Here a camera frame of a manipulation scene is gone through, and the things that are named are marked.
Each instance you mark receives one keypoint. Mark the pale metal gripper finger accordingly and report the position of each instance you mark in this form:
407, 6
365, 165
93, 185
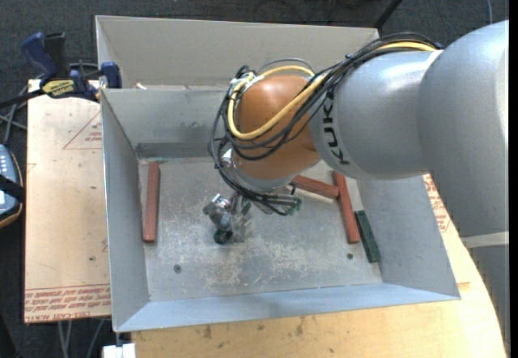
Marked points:
243, 224
217, 210

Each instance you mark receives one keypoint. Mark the small black round object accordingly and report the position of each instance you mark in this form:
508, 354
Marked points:
222, 236

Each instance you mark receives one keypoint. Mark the grey metal bin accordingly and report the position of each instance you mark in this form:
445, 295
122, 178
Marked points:
259, 267

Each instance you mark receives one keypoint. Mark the red-brown flat block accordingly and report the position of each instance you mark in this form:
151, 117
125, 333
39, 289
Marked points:
347, 208
151, 202
317, 187

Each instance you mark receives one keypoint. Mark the dark green flat block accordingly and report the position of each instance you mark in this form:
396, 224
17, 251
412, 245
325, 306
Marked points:
368, 237

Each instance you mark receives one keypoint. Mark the brown cardboard board, red print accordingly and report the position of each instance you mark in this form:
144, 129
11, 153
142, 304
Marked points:
64, 206

